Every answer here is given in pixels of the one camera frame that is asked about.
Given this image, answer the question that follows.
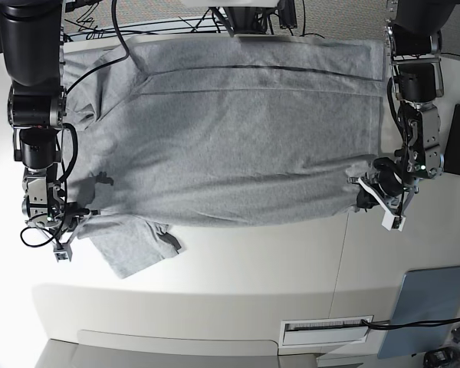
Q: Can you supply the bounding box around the blue-grey flat pad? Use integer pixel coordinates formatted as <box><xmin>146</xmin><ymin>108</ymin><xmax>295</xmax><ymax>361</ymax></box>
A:
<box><xmin>377</xmin><ymin>265</ymin><xmax>460</xmax><ymax>360</ymax></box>

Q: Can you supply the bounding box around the black cable on table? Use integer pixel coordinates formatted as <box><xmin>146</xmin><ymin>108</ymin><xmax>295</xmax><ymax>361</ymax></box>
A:
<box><xmin>362</xmin><ymin>314</ymin><xmax>460</xmax><ymax>330</ymax></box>

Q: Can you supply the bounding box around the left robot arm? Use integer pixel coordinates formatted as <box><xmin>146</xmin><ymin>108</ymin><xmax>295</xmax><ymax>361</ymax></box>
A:
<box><xmin>350</xmin><ymin>1</ymin><xmax>458</xmax><ymax>230</ymax></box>

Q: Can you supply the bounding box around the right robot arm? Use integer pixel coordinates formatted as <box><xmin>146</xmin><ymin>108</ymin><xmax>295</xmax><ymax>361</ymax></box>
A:
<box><xmin>0</xmin><ymin>1</ymin><xmax>95</xmax><ymax>261</ymax></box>

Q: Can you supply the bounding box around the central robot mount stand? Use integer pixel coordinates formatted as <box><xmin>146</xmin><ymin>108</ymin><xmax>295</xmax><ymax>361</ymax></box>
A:
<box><xmin>209</xmin><ymin>1</ymin><xmax>297</xmax><ymax>37</ymax></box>

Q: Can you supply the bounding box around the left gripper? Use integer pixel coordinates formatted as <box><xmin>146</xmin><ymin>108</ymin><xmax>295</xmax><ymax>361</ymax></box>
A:
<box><xmin>348</xmin><ymin>157</ymin><xmax>419</xmax><ymax>232</ymax></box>

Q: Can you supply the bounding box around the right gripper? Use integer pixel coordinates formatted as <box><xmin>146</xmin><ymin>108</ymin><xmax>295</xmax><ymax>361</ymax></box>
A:
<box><xmin>46</xmin><ymin>202</ymin><xmax>100</xmax><ymax>262</ymax></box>

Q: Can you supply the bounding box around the grey T-shirt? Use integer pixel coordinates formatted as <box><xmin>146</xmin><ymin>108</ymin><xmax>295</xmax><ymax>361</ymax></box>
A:
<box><xmin>64</xmin><ymin>37</ymin><xmax>385</xmax><ymax>278</ymax></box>

